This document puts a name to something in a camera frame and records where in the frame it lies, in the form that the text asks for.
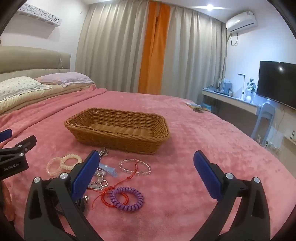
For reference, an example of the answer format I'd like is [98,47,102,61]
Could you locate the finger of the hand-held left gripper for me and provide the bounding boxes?
[0,128,13,143]
[0,136,37,163]

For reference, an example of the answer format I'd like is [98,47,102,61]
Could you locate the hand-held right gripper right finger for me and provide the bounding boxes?
[193,150,271,241]

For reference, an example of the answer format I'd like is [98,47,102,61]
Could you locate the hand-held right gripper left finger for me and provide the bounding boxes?
[24,150,109,241]

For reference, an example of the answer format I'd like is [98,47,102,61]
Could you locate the silver metal keychain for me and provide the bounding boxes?
[88,169,109,190]

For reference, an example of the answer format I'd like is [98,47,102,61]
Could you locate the cream coil hair tie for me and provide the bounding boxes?
[60,153,83,171]

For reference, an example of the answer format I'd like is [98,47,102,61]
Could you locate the red braided cord bracelet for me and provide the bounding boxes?
[91,181,130,210]

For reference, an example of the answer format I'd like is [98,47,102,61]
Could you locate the blue butterfly hair clip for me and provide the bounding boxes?
[98,162,118,178]

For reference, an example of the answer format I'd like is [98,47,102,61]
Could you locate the clear pink coil hair tie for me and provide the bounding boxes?
[46,157,64,178]

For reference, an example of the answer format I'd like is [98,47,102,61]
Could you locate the clear crystal bead bracelet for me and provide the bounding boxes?
[119,159,151,176]

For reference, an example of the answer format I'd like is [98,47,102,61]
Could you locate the brown wicker basket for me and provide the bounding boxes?
[64,107,170,155]

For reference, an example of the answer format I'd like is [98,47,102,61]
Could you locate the thin red string bracelet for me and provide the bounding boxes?
[126,161,139,180]

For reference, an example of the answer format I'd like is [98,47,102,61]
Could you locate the purple coil hair tie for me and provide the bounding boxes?
[109,186,144,211]

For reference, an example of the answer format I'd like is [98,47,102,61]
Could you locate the person's left hand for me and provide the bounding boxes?
[0,179,15,220]

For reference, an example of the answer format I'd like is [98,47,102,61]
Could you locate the pink fleece blanket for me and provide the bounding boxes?
[0,89,296,241]

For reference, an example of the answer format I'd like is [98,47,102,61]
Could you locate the white floral pillow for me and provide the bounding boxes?
[0,76,52,102]

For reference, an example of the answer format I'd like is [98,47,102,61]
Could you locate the beige folded quilt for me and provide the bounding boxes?
[0,83,96,115]

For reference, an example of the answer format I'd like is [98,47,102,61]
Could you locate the small colourful packet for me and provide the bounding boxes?
[185,102,204,113]

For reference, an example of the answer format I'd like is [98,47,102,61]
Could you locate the lavender pillow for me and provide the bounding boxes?
[35,72,95,88]

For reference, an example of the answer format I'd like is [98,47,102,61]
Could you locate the beige padded headboard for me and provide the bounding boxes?
[0,46,72,81]

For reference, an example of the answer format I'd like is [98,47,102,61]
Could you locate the light blue plastic chair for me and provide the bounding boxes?
[251,102,276,146]

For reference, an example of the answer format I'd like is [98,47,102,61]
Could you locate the upright books on desk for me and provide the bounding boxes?
[216,78,234,96]

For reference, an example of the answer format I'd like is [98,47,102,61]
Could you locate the white vase with flowers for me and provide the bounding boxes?
[245,77,258,102]

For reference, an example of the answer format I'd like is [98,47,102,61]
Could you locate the white desk lamp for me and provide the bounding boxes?
[238,73,247,100]

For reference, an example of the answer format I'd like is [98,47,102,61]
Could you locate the beige curtain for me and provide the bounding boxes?
[74,2,151,94]
[159,5,228,105]

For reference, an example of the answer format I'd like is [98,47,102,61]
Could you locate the black flat television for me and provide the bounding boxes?
[255,61,296,109]

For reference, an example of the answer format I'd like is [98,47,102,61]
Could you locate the orange curtain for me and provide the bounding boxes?
[138,1,171,95]

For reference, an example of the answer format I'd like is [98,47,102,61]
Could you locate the white air conditioner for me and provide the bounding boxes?
[225,10,258,32]

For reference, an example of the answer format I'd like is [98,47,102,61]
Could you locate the white wall desk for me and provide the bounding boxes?
[201,88,264,115]

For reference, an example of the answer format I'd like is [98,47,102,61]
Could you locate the white cutout wall shelf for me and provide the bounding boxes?
[14,5,63,27]

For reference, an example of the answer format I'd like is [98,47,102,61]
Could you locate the air conditioner cable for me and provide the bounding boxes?
[228,31,240,47]

